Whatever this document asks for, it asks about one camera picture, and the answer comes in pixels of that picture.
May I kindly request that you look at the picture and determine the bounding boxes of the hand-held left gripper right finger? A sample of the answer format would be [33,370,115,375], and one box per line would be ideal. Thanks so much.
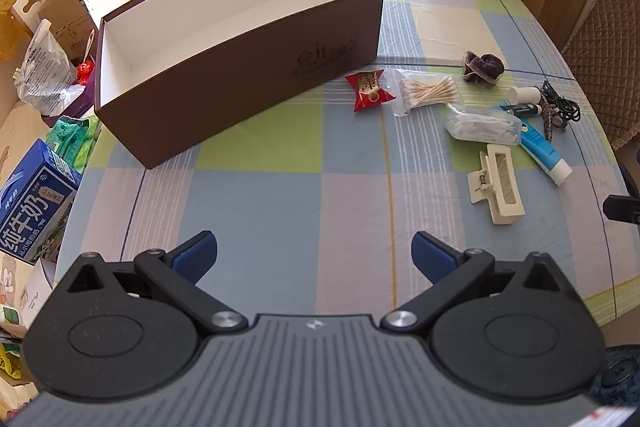
[381,231,576,334]

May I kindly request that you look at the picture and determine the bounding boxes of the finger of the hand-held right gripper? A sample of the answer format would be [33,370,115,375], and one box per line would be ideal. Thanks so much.
[602,194,640,225]

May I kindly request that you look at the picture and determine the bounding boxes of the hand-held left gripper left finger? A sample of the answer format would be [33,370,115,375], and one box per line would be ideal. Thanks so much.
[67,231,249,334]

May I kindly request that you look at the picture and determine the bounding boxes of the blue cream tube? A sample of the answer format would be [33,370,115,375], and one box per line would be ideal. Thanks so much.
[515,117,573,186]

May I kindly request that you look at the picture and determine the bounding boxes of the cream hair claw clip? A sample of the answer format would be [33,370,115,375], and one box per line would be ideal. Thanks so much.
[466,143,526,226]

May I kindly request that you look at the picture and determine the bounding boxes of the brown braided hair band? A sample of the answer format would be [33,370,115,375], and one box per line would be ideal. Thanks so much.
[541,104,558,142]

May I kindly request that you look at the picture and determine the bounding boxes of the black cable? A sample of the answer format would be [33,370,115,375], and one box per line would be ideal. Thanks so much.
[540,80,582,124]

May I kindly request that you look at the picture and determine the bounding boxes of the clear box of floss picks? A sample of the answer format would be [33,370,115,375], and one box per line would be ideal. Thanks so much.
[444,103,523,146]

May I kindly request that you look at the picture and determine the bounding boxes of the dark green lip balm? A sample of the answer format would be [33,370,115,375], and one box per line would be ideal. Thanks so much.
[495,103,542,116]

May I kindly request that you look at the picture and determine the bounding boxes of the small white bottle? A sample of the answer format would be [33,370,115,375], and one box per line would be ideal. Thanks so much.
[507,86,542,105]

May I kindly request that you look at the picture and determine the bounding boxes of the brown storage box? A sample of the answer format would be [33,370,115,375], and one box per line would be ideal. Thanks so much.
[94,0,385,170]

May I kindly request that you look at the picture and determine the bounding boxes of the bag of cotton swabs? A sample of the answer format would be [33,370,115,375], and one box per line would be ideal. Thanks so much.
[391,69,463,116]

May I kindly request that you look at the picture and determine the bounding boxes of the red snack packet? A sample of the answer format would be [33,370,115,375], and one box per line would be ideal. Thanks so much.
[345,69,397,114]

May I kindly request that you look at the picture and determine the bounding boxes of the brown velvet scrunchie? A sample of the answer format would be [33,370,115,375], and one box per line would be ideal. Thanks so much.
[461,51,506,85]

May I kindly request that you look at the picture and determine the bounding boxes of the brown quilted chair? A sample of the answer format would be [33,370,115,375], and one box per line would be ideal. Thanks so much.
[560,0,640,151]

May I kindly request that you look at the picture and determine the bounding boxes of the green tea packets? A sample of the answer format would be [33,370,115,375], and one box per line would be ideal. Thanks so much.
[45,116,103,180]

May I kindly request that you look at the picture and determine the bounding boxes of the blue milk carton box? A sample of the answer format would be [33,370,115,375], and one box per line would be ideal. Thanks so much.
[0,138,83,265]

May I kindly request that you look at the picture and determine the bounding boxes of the purple octagonal box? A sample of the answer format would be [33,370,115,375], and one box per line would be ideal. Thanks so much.
[65,59,101,122]

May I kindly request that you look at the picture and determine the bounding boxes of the clear plastic bag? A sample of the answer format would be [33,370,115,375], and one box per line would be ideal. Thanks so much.
[15,19,81,118]

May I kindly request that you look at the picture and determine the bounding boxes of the yellow plastic bag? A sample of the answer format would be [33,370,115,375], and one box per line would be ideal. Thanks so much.
[0,0,31,62]

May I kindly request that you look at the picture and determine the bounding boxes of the cardboard box with white handle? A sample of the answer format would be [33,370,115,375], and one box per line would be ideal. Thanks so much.
[10,0,96,58]

